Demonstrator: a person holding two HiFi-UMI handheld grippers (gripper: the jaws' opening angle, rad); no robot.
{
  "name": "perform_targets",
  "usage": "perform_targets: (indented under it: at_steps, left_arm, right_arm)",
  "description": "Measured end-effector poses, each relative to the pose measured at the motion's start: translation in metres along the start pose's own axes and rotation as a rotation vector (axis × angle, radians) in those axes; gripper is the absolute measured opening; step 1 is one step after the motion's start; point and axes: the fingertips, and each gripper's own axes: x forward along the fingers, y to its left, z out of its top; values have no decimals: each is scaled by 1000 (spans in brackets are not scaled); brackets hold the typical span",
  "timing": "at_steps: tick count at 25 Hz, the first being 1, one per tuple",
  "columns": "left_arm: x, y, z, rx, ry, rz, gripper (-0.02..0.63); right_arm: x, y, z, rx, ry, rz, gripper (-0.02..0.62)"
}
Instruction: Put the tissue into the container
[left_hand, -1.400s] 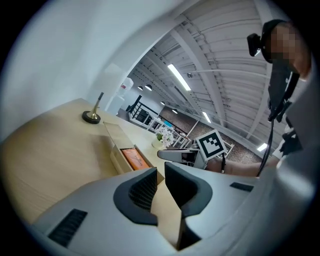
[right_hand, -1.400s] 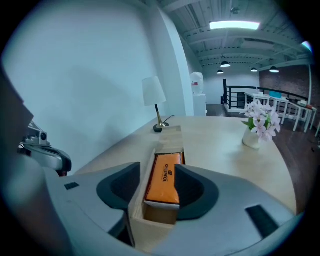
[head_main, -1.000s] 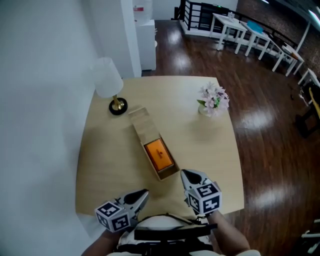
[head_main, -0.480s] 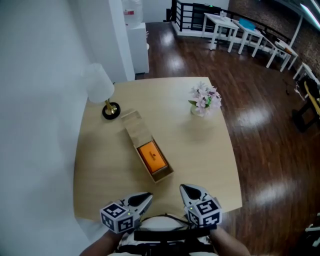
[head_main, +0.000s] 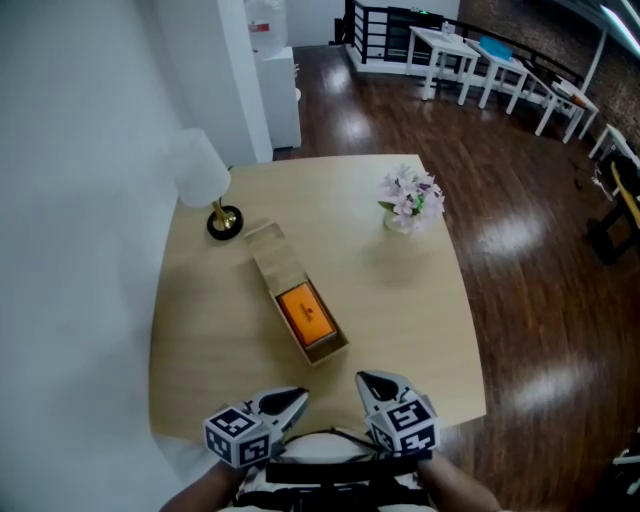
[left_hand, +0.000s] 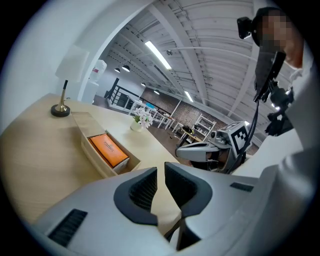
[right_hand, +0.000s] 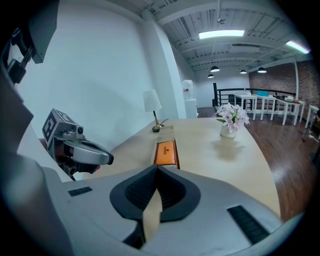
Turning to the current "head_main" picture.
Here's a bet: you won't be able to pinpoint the white slanted pole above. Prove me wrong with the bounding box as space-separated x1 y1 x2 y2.
581 26 610 95

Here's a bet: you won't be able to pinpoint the person's left forearm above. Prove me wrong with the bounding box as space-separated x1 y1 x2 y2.
158 458 252 512

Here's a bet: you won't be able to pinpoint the white shade brass table lamp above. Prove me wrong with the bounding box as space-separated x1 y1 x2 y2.
171 126 245 243

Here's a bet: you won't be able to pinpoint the black and yellow stand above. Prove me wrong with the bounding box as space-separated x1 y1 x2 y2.
586 153 640 267

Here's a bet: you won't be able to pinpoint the pink artificial flower bouquet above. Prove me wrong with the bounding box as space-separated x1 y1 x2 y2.
376 163 447 236

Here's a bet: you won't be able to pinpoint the cable on floor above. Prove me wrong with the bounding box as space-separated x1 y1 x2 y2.
571 163 615 202

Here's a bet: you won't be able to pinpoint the orange and white papers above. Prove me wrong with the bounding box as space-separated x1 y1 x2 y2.
551 78 590 107

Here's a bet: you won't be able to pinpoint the person's white shirt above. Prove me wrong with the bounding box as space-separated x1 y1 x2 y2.
233 430 437 512

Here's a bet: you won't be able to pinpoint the white water dispenser cabinet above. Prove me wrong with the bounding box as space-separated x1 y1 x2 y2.
253 45 303 150

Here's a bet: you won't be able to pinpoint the open wooden box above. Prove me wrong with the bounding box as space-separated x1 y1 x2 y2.
249 239 350 368

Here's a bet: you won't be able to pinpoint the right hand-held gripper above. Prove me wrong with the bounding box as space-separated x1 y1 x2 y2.
354 370 442 460

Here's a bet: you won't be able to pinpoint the blue flat box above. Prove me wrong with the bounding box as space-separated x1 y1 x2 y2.
477 35 515 61

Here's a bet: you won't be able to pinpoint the small glass vase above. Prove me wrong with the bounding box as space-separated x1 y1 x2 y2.
382 208 412 235

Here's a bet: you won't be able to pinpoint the orange rectangular box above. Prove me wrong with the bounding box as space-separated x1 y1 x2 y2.
275 280 338 349

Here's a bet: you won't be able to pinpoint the black chest strap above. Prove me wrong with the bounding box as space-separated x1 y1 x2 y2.
264 448 434 485

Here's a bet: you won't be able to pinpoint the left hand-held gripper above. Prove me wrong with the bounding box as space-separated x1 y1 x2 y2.
203 386 311 470

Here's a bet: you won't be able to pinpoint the clear water bottle red label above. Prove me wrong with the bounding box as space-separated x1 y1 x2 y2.
243 0 290 54

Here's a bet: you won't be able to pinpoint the person's right forearm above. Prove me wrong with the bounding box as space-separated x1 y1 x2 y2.
416 453 502 512

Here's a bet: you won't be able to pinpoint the wooden sliding box lid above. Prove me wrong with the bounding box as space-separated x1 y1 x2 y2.
243 219 308 294

